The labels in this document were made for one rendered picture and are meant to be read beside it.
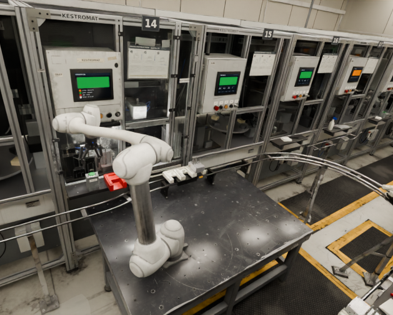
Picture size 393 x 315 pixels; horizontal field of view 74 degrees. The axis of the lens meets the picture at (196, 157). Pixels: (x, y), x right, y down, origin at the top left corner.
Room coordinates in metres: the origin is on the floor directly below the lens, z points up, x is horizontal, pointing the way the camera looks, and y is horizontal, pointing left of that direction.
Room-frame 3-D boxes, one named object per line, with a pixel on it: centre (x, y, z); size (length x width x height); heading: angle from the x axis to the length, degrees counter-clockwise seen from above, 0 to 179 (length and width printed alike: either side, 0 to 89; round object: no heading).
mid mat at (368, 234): (2.20, -2.11, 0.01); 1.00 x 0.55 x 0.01; 127
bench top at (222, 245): (1.57, -0.10, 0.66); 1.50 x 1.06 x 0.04; 127
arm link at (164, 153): (1.21, 0.21, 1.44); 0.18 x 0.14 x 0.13; 59
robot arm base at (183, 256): (1.20, 0.07, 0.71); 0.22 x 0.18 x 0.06; 127
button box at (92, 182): (1.50, 0.72, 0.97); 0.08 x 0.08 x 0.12; 37
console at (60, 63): (1.69, 0.80, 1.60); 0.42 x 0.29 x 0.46; 127
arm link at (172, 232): (1.18, 0.09, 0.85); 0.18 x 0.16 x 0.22; 149
